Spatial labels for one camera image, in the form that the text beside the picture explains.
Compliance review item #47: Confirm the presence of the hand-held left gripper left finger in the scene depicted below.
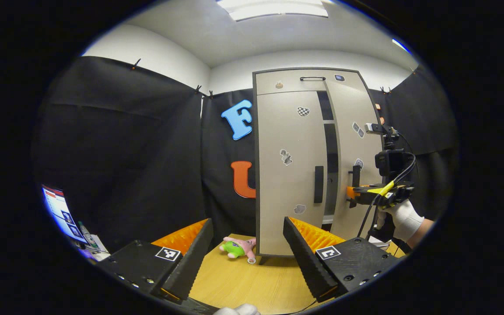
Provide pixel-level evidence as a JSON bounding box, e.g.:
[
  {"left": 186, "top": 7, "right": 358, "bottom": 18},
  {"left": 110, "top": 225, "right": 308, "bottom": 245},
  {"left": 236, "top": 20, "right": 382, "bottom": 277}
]
[{"left": 97, "top": 218, "right": 214, "bottom": 305}]

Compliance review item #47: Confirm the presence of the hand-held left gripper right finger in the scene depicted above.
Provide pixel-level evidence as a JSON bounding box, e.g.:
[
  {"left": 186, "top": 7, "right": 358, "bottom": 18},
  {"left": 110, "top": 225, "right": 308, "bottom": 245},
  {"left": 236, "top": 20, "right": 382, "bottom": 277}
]
[{"left": 283, "top": 216, "right": 406, "bottom": 303}]

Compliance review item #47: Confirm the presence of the beige cabinet door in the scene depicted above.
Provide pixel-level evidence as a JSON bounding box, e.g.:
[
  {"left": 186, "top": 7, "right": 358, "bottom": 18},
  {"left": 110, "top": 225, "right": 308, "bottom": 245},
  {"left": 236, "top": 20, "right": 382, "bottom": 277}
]
[
  {"left": 255, "top": 91, "right": 328, "bottom": 258},
  {"left": 323, "top": 79, "right": 384, "bottom": 240}
]

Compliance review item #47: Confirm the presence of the beige double-door shoe cabinet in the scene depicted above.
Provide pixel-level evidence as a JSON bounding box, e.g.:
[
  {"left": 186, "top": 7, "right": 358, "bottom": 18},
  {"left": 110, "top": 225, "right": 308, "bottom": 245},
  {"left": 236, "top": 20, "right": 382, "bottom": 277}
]
[{"left": 252, "top": 67, "right": 386, "bottom": 265}]

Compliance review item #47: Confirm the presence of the pink and green plush toy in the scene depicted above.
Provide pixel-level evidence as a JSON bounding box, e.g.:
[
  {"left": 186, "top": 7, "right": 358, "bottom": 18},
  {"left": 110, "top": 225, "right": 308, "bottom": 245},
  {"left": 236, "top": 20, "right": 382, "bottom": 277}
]
[{"left": 219, "top": 236, "right": 257, "bottom": 259}]

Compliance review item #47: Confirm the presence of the black backdrop cloth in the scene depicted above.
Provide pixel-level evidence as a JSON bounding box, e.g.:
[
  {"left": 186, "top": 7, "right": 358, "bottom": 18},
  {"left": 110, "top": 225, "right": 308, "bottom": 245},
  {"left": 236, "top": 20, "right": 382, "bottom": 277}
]
[{"left": 31, "top": 56, "right": 459, "bottom": 259}]

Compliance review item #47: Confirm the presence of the computer monitor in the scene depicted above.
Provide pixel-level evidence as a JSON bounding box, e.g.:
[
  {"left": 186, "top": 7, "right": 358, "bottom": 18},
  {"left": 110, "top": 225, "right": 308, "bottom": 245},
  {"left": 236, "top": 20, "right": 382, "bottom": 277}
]
[{"left": 41, "top": 185, "right": 87, "bottom": 243}]

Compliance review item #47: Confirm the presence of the large ceiling light panel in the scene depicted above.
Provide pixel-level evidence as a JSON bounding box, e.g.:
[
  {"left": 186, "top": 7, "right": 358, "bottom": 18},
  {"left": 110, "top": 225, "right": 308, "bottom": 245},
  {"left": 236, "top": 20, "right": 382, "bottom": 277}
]
[{"left": 216, "top": 0, "right": 329, "bottom": 21}]

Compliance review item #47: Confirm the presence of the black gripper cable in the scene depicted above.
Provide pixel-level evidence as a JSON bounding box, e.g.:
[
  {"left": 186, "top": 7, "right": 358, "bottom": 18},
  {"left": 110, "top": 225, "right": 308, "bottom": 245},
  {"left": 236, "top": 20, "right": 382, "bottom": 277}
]
[{"left": 356, "top": 131, "right": 418, "bottom": 240}]

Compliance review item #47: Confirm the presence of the beige cabinet drawer with handle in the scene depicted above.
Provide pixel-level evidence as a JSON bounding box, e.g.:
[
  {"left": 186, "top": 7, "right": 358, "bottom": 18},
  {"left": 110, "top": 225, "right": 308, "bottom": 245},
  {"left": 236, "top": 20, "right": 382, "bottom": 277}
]
[{"left": 255, "top": 69, "right": 368, "bottom": 95}]

